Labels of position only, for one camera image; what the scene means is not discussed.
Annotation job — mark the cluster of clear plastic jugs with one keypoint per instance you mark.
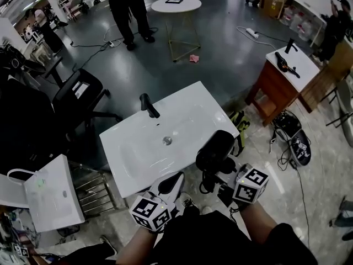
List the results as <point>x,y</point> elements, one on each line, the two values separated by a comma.
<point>299,22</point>

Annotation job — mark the white power strip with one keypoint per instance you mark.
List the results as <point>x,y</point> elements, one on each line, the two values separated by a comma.
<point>110,44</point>
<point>252,33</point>

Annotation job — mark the round white side table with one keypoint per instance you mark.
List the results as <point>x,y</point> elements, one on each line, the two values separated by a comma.
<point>176,5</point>

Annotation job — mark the grey folding chair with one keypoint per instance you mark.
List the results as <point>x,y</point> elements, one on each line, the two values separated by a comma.
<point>344,101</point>

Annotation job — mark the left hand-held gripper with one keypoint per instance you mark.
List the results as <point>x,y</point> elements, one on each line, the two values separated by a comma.
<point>149,211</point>

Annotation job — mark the open black equipment case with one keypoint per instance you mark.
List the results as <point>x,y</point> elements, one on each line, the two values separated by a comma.
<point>299,145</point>

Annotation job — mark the black hair dryer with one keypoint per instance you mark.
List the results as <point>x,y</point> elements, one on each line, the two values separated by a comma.
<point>216,148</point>
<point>282,62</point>

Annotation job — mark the person's white shoe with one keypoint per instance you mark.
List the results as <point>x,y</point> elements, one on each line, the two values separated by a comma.
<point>186,199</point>

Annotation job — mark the white paper bag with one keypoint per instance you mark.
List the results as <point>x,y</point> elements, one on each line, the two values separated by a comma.
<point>52,195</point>

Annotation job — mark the black picture frame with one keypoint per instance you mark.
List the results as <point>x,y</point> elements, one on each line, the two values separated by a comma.
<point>173,1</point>

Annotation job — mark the black cabinet faucet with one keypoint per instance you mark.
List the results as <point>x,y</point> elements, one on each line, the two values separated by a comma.
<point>290,45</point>

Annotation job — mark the white sink counter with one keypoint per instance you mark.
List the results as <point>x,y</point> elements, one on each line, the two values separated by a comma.
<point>190,112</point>

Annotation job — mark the wooden table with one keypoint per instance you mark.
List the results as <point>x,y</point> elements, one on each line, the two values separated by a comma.
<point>328,76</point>

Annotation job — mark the person's left forearm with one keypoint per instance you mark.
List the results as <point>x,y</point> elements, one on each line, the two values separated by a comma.
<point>136,247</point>

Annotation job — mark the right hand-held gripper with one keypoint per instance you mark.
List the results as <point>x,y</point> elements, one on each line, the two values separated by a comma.
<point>249,186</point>

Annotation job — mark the cardboard box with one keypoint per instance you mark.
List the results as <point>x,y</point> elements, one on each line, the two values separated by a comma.
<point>271,3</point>

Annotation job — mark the metal sink drain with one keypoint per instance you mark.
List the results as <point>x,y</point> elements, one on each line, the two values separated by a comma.
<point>167,140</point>

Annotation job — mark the black sink faucet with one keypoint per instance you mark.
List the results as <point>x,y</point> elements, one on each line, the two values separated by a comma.
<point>147,105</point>

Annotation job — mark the pink cloth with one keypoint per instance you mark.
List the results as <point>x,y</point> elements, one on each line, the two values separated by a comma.
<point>194,58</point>

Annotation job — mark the person's right forearm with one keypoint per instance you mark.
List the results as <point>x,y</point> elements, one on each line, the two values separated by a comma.
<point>257,221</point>

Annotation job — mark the person's black clothing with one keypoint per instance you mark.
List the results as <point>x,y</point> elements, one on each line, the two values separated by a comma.
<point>209,241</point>

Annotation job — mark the green and black backpack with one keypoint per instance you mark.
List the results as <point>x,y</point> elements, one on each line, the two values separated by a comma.
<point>241,126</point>

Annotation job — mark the black office chair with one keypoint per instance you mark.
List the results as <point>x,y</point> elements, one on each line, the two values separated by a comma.
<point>80,92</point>

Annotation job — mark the wooden cabinet with white top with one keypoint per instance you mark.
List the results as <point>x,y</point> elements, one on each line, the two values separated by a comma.
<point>275,90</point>

